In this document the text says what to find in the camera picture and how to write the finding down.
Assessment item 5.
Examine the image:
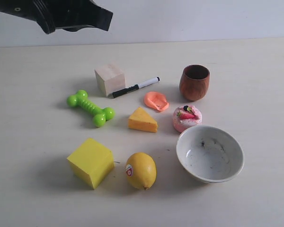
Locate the yellow lemon with sticker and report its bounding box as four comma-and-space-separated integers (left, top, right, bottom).
125, 152, 157, 190

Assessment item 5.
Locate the green toy dog bone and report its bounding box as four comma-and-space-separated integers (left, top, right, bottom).
66, 89, 115, 127

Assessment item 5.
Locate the yellow foam block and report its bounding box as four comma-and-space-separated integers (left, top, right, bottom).
67, 138, 115, 190

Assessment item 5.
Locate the black and white marker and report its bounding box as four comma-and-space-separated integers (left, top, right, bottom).
112, 77, 160, 98

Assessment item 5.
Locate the brown wooden cup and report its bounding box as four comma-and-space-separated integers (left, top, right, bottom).
179, 64, 210, 102

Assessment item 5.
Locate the yellow cheese wedge toy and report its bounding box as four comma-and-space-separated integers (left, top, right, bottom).
128, 107, 158, 133

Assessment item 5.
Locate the orange putty blob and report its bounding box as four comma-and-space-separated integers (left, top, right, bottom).
143, 91, 169, 112

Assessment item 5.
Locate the pink strawberry cake toy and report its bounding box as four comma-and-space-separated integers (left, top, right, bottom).
172, 105, 203, 132

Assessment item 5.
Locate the white ceramic bowl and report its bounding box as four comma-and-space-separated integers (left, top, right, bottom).
176, 125, 244, 183

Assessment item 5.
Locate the light wooden cube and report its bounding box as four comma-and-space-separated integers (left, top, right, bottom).
94, 63, 126, 97

